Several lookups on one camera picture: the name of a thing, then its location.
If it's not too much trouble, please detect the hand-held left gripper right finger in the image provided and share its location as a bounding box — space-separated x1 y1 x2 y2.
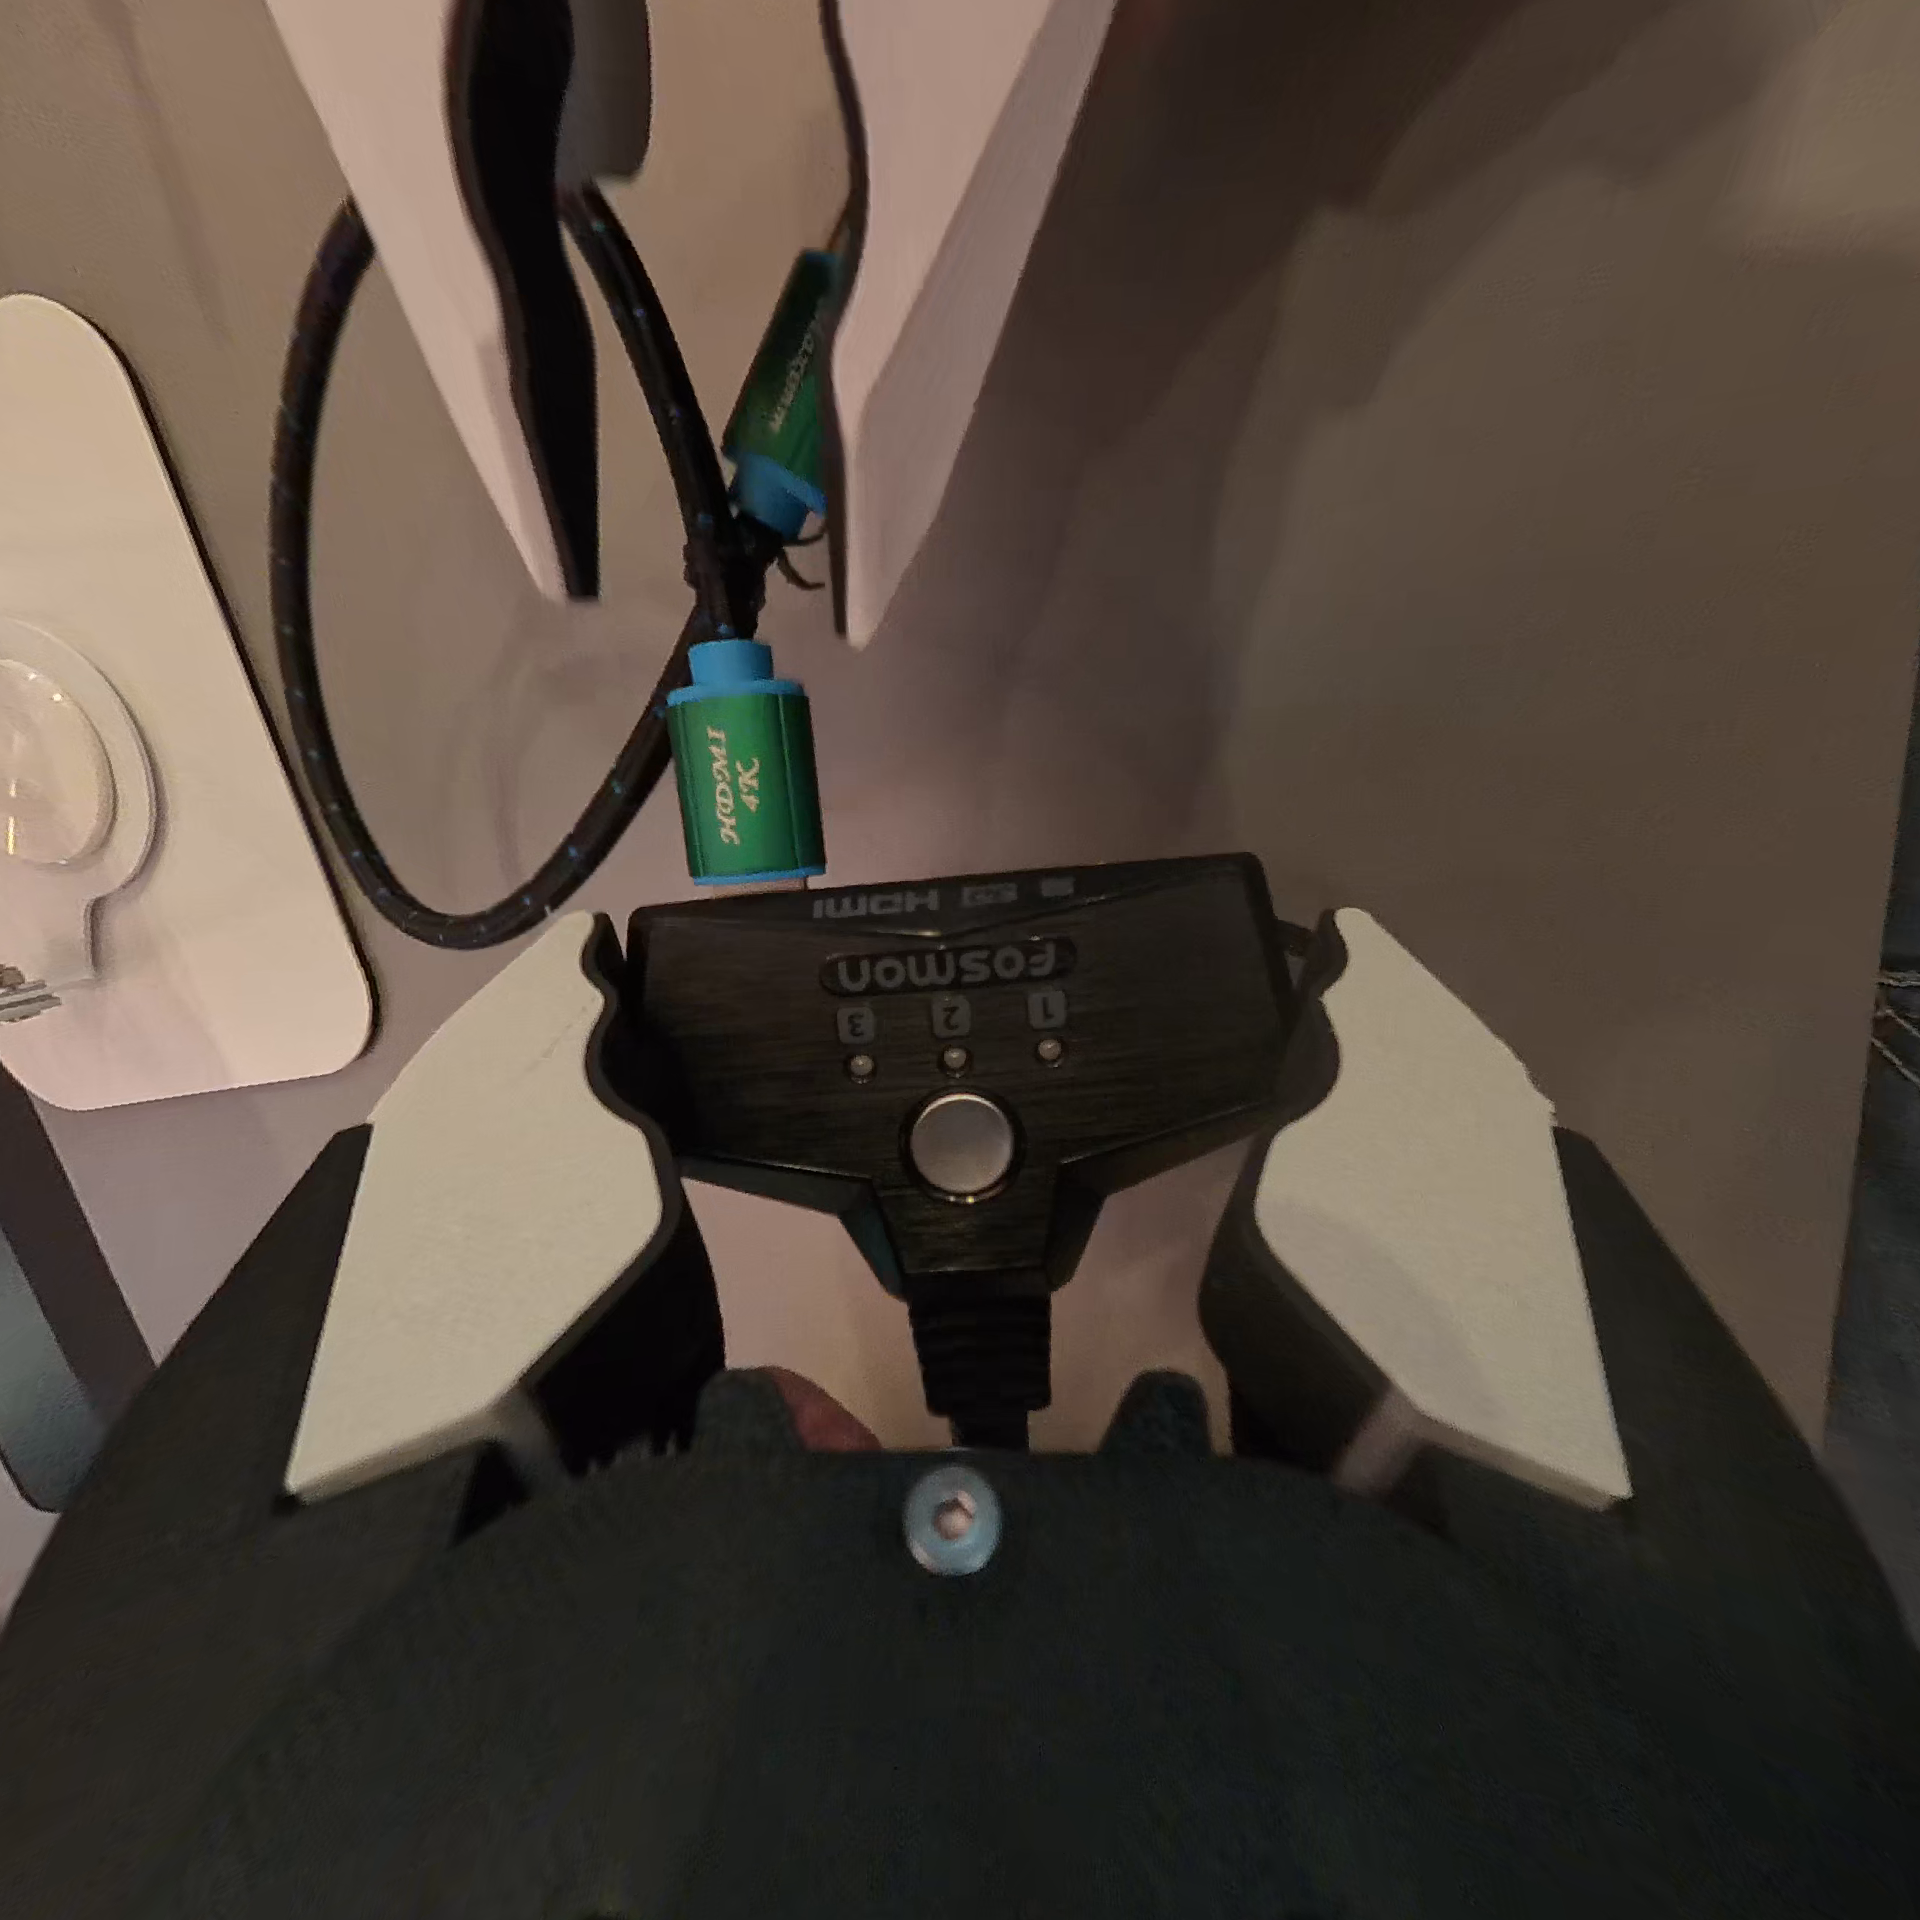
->
1199 905 1633 1507

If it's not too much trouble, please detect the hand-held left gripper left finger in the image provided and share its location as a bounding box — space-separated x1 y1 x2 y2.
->
281 906 722 1504

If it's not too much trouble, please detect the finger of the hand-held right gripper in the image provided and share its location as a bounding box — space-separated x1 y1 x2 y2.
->
262 0 607 605
817 0 1121 651

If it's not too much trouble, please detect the silver HDMI splitter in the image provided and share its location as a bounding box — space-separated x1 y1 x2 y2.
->
624 851 1324 1322

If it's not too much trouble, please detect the looped braided HDMI cable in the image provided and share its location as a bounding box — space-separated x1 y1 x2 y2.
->
267 180 844 950

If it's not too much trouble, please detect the person's left hand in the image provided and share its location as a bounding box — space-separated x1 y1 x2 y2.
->
755 1365 886 1449

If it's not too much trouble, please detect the person's jeans leg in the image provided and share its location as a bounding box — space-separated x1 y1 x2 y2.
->
1827 899 1920 1503

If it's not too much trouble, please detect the white folding stand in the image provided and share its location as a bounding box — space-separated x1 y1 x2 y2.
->
0 292 377 1116

